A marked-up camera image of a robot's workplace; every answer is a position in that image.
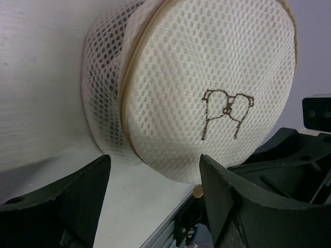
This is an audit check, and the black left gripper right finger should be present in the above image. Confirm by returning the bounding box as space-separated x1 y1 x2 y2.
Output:
200 155 330 247

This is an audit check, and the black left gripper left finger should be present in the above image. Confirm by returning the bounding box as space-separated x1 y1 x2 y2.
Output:
1 155 111 247

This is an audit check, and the aluminium mounting rail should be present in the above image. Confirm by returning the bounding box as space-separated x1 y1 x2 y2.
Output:
141 193 203 247

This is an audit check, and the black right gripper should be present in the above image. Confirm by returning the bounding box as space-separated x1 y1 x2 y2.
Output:
229 128 330 204

